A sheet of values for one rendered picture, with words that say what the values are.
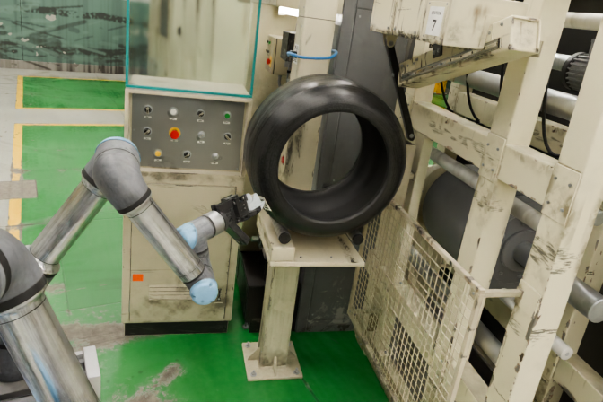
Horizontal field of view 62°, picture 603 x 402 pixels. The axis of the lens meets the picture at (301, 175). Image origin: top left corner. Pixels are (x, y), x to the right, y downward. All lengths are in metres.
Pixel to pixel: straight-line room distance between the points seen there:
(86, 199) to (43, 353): 0.64
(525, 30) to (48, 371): 1.34
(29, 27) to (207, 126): 8.28
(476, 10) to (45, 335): 1.29
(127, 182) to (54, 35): 9.25
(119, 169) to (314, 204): 0.98
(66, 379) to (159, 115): 1.61
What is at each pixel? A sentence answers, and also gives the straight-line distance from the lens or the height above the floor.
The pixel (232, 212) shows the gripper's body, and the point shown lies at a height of 1.05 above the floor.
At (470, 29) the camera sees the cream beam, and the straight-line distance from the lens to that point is 1.54.
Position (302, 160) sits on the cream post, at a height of 1.08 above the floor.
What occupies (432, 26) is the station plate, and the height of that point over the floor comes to 1.68.
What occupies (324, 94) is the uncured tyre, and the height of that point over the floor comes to 1.43.
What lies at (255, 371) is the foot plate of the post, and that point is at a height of 0.01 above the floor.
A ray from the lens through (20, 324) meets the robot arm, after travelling 0.84.
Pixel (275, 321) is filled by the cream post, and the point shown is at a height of 0.28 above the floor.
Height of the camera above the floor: 1.69
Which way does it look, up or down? 19 degrees down
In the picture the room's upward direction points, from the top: 8 degrees clockwise
